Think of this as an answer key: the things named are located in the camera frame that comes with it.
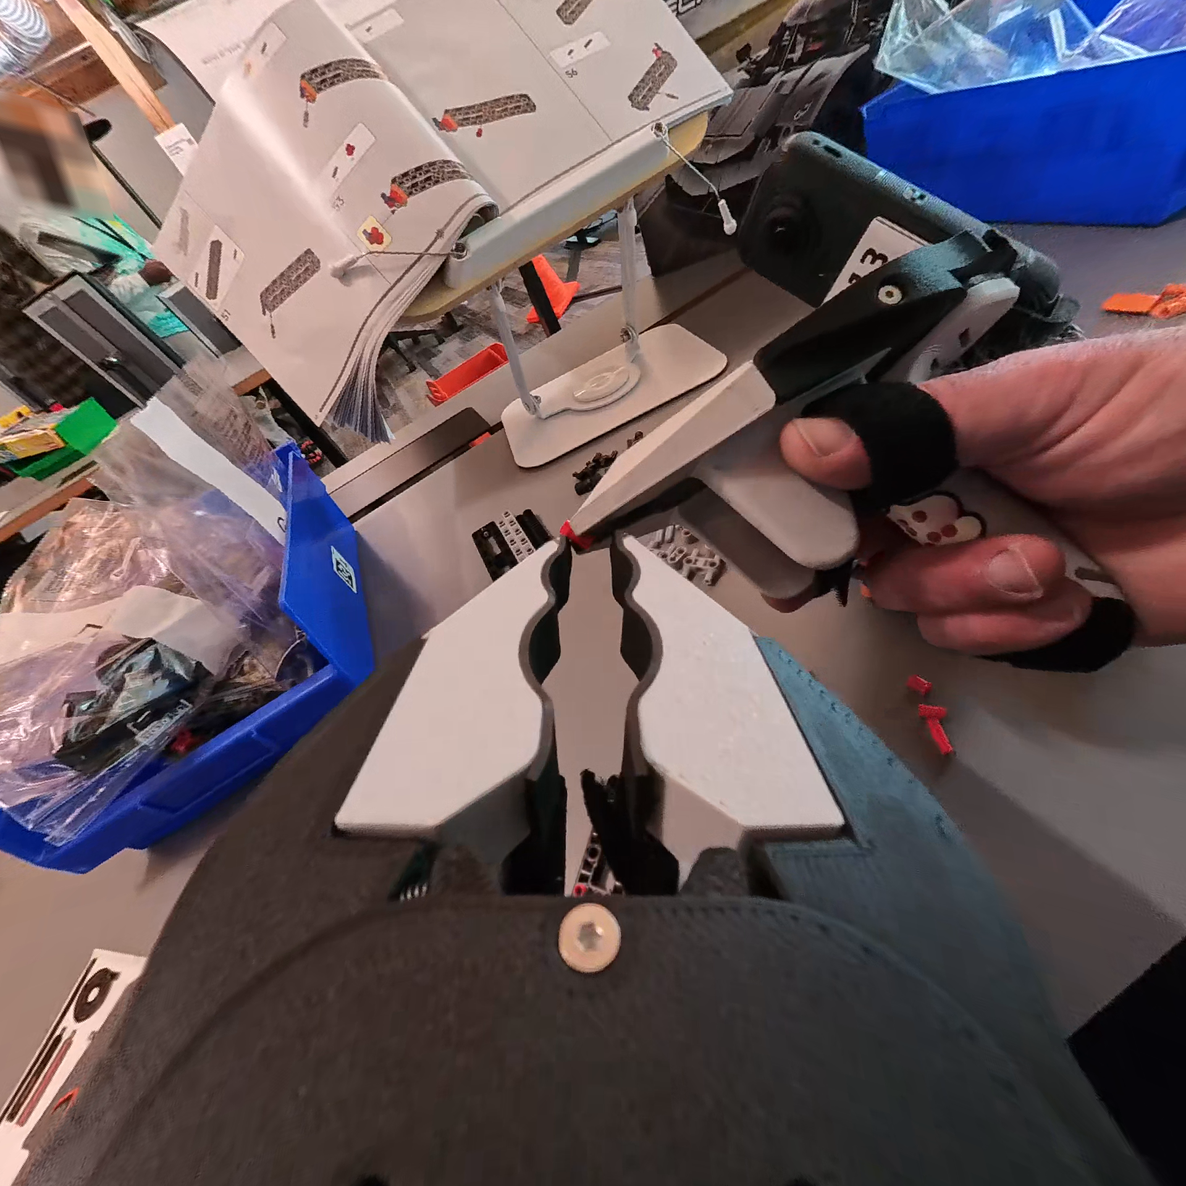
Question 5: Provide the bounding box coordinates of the green plastic box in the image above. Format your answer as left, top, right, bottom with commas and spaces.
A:
0, 398, 120, 482

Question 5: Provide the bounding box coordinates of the white cord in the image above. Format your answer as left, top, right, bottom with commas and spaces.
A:
653, 123, 740, 235
329, 243, 469, 280

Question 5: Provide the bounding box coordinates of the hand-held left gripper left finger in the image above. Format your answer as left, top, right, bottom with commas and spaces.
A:
334, 540, 571, 895

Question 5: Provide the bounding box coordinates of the blue storage bin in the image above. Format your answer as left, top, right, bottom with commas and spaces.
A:
0, 444, 376, 874
862, 0, 1186, 228

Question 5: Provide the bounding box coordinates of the orange traffic cone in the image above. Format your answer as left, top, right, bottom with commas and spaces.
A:
527, 257, 582, 326

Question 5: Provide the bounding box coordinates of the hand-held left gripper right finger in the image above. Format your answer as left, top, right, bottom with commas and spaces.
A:
612, 535, 848, 893

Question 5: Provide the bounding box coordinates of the grey metal cabinet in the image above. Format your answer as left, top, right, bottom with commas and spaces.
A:
23, 273, 245, 411

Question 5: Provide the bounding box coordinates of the pile of black connector pieces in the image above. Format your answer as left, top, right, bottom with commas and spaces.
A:
574, 431, 647, 497

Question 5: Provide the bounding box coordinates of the clear plastic parts bag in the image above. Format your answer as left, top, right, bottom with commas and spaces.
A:
0, 370, 327, 840

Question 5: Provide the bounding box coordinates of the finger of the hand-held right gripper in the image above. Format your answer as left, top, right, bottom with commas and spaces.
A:
568, 362, 863, 574
592, 485, 821, 602

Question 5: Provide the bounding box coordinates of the sticker sheet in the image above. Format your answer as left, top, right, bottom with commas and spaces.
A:
0, 949, 150, 1127

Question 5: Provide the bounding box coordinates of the white book stand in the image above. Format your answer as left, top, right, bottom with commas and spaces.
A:
399, 102, 729, 469

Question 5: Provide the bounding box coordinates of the person's right hand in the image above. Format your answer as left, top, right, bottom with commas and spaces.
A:
767, 326, 1186, 660

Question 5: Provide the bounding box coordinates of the instruction booklet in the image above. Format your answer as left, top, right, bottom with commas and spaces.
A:
153, 0, 733, 441

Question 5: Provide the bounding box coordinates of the pile of red pins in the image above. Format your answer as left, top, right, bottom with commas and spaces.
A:
907, 675, 956, 757

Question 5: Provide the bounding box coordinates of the black car picture box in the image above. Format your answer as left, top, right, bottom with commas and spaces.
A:
640, 0, 891, 280

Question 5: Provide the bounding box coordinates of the pile of orange pieces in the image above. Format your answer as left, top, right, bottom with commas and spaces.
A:
1102, 286, 1186, 322

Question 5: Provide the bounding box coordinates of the pile of grey connector pieces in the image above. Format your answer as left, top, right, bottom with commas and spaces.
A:
640, 528, 729, 588

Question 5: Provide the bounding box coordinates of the crumpled clear plastic bag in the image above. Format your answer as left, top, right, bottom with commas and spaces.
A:
876, 0, 1186, 95

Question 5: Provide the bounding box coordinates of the orange plastic bracket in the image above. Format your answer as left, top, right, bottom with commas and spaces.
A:
428, 345, 510, 404

